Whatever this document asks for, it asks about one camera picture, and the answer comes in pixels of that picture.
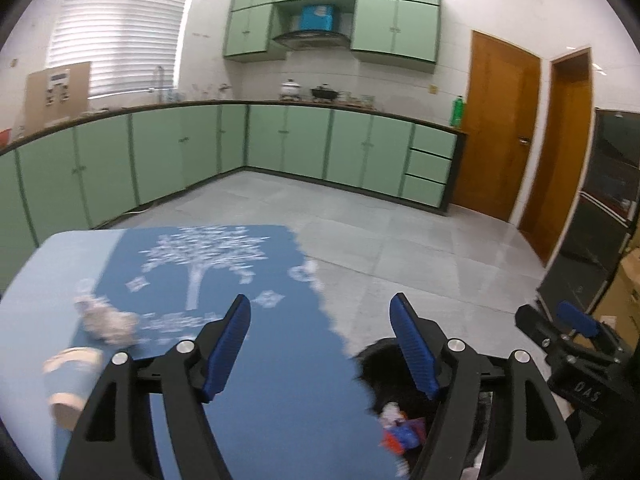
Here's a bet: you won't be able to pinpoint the wooden door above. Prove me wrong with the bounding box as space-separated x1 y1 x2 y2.
450 30 544 224
517 47 594 269

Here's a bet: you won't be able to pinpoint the green lower kitchen cabinets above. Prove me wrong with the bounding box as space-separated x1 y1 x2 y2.
0 100 469 291

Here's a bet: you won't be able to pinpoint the plain cardboard box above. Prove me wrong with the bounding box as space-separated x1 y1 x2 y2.
592 247 640 341

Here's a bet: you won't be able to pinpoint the blue wrapper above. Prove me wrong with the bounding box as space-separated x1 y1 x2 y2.
395 420 426 449

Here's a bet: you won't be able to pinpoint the blue box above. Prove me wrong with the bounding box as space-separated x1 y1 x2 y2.
299 4 336 31

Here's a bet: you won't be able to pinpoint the blue paper cup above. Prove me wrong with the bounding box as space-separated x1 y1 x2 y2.
42 346 106 429

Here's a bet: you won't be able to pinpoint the white window blinds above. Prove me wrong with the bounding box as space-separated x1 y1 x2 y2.
47 0 195 101

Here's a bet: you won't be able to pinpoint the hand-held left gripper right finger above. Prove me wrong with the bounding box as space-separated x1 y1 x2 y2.
389 292 584 480

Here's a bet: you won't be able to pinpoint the range hood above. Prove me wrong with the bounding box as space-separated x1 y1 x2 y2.
271 30 351 52

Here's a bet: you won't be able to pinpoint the cardboard box with white labels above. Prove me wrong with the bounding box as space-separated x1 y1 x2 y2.
25 61 92 129

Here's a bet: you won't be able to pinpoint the green upper kitchen cabinets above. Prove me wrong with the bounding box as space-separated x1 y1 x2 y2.
222 0 444 74

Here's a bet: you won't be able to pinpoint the blue printed tablecloth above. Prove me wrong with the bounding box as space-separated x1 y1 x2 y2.
0 224 401 480

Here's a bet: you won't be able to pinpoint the green kitchen cabinets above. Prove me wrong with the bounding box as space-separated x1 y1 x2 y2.
0 100 469 291
222 0 444 74

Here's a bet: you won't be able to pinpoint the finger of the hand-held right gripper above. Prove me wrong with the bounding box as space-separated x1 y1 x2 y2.
514 303 571 361
556 301 626 361

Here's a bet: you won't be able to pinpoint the crumpled grey paper tissue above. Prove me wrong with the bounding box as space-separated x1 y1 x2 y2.
74 294 141 347

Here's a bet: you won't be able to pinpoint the black refrigerator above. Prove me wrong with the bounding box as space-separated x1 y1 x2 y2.
537 107 640 321

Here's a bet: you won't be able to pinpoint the metal faucet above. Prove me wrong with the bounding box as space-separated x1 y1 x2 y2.
148 65 166 104

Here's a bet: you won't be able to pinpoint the black trash bin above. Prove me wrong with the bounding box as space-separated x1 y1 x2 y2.
352 339 494 480

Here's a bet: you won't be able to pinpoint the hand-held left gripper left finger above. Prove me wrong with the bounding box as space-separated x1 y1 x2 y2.
59 294 252 480

